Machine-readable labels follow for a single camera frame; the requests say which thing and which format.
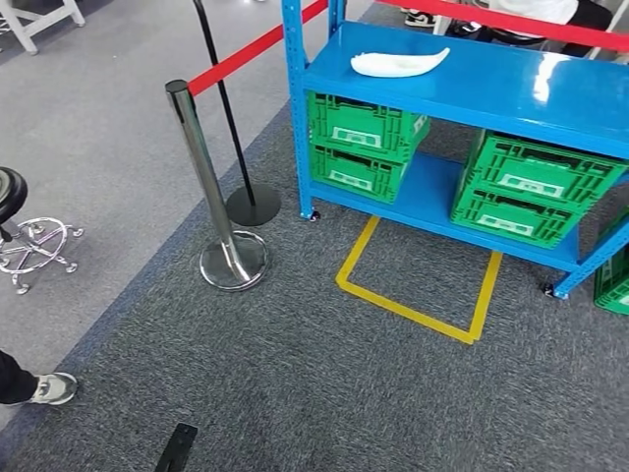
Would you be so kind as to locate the black round stool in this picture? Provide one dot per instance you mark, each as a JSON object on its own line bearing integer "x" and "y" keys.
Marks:
{"x": 10, "y": 192}

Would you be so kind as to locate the person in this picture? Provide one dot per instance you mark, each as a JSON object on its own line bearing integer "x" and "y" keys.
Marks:
{"x": 418, "y": 19}
{"x": 535, "y": 9}
{"x": 51, "y": 389}

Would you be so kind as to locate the red barrier belt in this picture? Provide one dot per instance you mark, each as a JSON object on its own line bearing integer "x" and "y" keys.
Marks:
{"x": 246, "y": 53}
{"x": 541, "y": 27}

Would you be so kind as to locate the black stanchion post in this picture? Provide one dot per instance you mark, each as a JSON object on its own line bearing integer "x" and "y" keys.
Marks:
{"x": 253, "y": 205}

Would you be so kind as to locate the black robot foot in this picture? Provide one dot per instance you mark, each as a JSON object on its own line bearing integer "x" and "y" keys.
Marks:
{"x": 176, "y": 448}

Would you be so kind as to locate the white table frame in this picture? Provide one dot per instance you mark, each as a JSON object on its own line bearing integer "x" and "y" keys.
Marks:
{"x": 29, "y": 29}

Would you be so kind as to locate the white curved plastic part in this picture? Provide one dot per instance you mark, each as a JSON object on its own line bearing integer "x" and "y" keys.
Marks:
{"x": 393, "y": 64}

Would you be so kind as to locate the chrome stanchion post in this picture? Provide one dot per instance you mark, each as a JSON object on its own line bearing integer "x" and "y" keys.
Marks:
{"x": 207, "y": 176}

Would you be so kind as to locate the blue metal shelf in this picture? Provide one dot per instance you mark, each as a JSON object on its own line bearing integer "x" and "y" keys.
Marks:
{"x": 491, "y": 85}

